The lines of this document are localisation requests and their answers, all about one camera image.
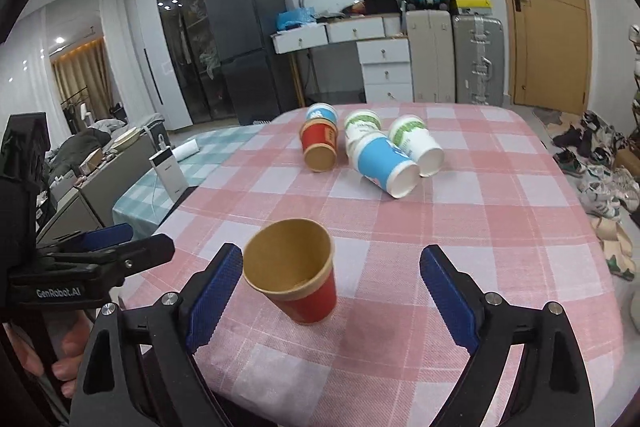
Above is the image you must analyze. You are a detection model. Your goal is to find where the red paper cup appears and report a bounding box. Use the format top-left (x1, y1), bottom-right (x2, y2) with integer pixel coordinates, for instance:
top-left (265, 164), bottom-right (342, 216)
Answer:
top-left (299, 118), bottom-right (337, 172)
top-left (243, 218), bottom-right (337, 324)

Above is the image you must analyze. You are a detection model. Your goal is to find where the blue paper cup far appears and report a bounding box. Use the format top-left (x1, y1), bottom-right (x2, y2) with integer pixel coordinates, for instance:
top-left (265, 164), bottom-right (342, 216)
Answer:
top-left (305, 103), bottom-right (338, 126)

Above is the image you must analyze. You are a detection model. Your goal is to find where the blue paper cup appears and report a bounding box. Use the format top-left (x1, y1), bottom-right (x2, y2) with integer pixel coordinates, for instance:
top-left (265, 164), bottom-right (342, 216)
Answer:
top-left (352, 132), bottom-right (420, 199)
top-left (305, 103), bottom-right (338, 126)

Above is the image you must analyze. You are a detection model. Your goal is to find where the blue paper cup near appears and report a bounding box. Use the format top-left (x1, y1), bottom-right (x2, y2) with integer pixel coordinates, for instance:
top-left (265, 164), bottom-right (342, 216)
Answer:
top-left (352, 132), bottom-right (420, 199)

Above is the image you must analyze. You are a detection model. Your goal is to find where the green paper cup right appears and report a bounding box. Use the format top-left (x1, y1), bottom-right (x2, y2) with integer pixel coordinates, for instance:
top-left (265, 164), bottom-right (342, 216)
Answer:
top-left (388, 115), bottom-right (445, 178)

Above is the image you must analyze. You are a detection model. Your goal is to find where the green paper cup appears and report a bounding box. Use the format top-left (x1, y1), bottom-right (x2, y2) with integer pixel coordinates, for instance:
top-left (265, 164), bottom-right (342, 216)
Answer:
top-left (344, 109), bottom-right (382, 157)
top-left (388, 115), bottom-right (445, 178)

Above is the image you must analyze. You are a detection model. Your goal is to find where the green paper cup left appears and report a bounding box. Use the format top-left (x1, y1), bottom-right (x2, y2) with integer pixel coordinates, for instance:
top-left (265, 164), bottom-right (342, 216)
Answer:
top-left (344, 109), bottom-right (382, 157)

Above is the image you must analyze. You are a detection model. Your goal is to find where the person's left hand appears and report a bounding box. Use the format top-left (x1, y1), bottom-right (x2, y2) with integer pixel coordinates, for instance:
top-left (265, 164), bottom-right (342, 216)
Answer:
top-left (3, 311), bottom-right (92, 399)

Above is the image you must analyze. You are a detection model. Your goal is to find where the grey low cabinet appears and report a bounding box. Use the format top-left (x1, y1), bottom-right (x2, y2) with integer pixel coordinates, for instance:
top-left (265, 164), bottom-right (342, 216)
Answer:
top-left (37, 133), bottom-right (155, 243)

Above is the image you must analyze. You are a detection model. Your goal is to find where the white power bank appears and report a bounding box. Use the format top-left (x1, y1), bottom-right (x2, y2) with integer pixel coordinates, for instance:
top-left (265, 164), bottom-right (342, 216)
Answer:
top-left (150, 148), bottom-right (189, 202)

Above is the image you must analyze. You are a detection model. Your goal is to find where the beige slippers pair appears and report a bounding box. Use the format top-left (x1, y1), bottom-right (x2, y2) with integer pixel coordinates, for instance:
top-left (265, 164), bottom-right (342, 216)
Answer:
top-left (591, 217), bottom-right (637, 282)

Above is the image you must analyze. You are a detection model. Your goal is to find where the pink checkered tablecloth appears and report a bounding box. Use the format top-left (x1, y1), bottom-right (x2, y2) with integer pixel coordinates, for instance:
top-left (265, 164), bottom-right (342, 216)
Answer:
top-left (122, 103), bottom-right (624, 426)

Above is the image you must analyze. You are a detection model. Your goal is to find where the black refrigerator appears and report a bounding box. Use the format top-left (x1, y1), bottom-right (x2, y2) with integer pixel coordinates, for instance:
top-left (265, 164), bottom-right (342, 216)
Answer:
top-left (205, 0), bottom-right (298, 126)

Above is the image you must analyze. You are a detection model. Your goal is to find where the glass display cabinet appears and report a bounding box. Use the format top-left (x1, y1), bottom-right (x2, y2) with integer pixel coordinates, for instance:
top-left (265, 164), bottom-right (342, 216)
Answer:
top-left (157, 0), bottom-right (235, 124)

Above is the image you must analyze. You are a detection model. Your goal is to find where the blue plastic bag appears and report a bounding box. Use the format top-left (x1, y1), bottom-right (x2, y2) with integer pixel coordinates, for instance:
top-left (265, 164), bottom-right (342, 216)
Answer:
top-left (277, 8), bottom-right (317, 31)

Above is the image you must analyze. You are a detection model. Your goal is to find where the white drawer desk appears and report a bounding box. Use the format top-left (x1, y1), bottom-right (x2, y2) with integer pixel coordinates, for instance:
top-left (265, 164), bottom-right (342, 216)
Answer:
top-left (271, 14), bottom-right (414, 105)

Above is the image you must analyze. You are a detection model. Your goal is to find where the silver suitcase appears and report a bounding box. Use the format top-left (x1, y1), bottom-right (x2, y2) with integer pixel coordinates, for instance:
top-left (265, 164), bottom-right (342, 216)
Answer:
top-left (452, 15), bottom-right (506, 106)

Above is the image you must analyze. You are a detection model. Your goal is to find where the beige suitcase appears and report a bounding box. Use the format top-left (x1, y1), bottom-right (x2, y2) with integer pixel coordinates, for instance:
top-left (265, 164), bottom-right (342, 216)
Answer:
top-left (406, 10), bottom-right (456, 103)

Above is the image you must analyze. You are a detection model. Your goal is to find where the wooden door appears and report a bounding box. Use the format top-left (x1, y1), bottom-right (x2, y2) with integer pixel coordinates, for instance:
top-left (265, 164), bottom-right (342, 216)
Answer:
top-left (506, 0), bottom-right (591, 114)

